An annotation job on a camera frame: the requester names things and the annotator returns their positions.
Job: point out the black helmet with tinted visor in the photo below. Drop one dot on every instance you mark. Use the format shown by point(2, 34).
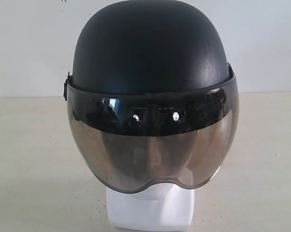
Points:
point(151, 98)

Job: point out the white mannequin head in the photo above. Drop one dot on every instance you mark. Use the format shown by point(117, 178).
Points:
point(159, 205)

